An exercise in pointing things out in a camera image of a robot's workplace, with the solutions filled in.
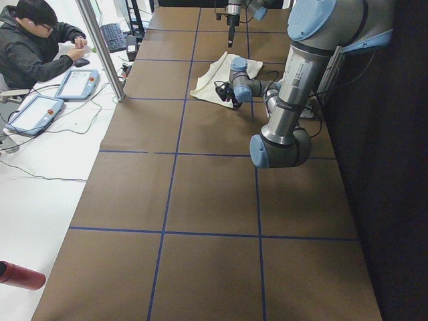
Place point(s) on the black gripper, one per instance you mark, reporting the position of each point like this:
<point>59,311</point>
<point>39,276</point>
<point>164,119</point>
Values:
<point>231,20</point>
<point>231,96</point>

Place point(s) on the cream long-sleeve cat shirt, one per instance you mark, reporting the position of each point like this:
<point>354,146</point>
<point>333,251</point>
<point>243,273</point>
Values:
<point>217,74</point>

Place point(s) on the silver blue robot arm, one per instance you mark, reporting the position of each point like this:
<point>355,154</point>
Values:
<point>237,12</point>
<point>315,29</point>

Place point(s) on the small black white box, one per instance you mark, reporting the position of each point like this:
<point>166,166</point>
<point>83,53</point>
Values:
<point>131,47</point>

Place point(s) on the black computer keyboard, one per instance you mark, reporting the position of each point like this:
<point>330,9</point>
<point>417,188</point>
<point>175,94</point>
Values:
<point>114,37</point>

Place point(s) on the far blue teach pendant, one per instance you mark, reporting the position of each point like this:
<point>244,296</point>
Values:
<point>78,85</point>

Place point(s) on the blue teach pendant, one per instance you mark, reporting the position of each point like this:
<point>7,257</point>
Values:
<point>35,117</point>
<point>78,85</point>

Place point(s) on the black computer mouse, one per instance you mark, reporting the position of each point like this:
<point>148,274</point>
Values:
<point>81,62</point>

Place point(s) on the near blue teach pendant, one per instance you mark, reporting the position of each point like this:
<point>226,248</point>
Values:
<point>35,117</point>

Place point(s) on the person in black jacket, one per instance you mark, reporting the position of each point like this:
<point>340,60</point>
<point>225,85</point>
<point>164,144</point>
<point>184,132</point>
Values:
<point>35,46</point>

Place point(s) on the red cylindrical bottle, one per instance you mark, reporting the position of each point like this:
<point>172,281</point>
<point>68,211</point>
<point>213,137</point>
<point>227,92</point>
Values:
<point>21,277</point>

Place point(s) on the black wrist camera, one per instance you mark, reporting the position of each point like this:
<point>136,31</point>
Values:
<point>219,86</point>

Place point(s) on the aluminium frame post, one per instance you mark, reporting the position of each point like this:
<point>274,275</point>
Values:
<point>91,23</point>

